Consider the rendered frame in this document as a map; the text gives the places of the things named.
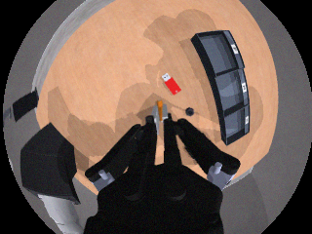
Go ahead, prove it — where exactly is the red usb stick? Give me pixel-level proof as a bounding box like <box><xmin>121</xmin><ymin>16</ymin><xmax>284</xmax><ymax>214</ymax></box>
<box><xmin>162</xmin><ymin>73</ymin><xmax>181</xmax><ymax>95</ymax></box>

